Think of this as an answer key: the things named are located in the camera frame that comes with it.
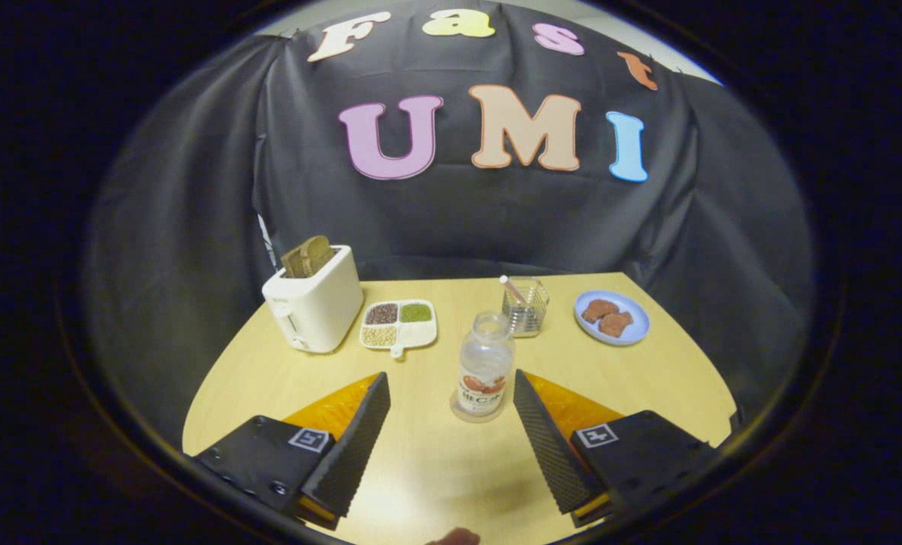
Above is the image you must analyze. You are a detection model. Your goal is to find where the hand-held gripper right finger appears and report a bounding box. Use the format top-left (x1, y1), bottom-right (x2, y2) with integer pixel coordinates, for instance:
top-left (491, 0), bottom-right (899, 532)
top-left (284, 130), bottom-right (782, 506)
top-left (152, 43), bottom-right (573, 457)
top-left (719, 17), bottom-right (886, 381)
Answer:
top-left (513, 369), bottom-right (725, 529)

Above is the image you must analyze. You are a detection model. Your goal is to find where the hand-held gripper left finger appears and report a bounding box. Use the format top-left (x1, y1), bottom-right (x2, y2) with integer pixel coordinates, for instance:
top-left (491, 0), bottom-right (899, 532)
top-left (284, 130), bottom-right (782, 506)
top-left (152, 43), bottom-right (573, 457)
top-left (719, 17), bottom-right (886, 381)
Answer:
top-left (192, 371), bottom-right (392, 531)

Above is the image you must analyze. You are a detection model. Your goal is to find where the clear plastic juice bottle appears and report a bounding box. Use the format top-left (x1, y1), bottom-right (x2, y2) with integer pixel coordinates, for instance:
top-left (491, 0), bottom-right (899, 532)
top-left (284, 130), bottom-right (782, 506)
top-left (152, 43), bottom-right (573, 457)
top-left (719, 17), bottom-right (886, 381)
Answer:
top-left (457, 310), bottom-right (516, 419)

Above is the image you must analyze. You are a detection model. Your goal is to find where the clear glass cup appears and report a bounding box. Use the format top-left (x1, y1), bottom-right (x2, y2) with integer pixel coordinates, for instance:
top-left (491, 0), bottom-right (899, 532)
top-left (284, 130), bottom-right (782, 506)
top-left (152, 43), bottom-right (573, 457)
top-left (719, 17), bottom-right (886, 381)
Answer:
top-left (501, 276), bottom-right (551, 338)

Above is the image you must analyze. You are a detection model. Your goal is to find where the wooden table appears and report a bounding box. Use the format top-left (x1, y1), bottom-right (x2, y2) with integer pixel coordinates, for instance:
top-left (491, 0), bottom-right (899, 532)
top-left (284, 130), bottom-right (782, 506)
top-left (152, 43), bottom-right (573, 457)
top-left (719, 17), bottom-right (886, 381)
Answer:
top-left (182, 272), bottom-right (738, 545)

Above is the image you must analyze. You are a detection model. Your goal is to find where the white divided tray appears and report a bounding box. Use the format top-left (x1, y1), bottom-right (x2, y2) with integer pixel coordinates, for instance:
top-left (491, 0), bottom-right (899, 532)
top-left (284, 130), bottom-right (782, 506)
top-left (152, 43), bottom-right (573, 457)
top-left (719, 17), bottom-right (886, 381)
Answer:
top-left (359, 299), bottom-right (439, 360)

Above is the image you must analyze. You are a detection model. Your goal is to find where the white toaster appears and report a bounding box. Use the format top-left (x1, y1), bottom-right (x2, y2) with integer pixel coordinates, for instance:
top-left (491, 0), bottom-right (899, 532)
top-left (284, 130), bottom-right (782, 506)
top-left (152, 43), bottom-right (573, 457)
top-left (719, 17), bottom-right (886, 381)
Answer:
top-left (261, 244), bottom-right (365, 355)

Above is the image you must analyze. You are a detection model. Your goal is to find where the blue plate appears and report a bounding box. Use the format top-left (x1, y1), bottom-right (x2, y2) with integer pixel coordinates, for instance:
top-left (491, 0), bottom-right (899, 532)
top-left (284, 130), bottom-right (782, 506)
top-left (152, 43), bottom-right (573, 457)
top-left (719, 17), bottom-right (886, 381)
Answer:
top-left (574, 290), bottom-right (651, 347)

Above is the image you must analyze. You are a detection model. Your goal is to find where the black backdrop cloth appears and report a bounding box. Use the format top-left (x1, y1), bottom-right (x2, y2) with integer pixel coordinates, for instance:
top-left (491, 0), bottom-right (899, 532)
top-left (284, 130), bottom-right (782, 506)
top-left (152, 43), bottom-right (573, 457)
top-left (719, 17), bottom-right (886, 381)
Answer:
top-left (80, 0), bottom-right (816, 455)

